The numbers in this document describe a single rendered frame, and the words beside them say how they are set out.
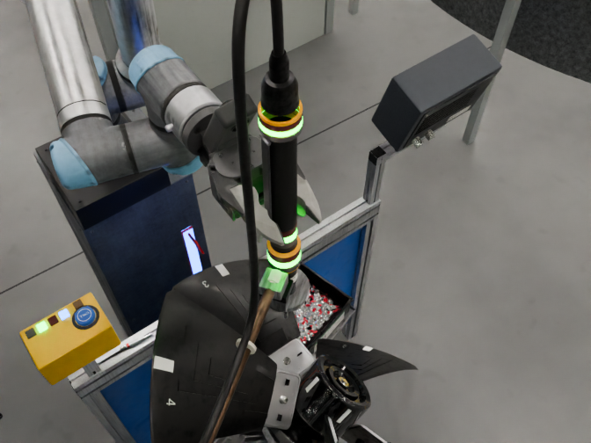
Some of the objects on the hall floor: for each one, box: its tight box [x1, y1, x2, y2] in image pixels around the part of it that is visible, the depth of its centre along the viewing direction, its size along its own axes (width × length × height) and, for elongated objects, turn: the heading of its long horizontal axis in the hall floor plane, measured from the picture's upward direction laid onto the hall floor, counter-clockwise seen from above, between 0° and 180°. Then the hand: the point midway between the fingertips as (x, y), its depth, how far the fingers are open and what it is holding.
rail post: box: [84, 391, 136, 443], centre depth 185 cm, size 4×4×78 cm
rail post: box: [342, 217, 378, 340], centre depth 214 cm, size 4×4×78 cm
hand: (295, 221), depth 73 cm, fingers open, 4 cm apart
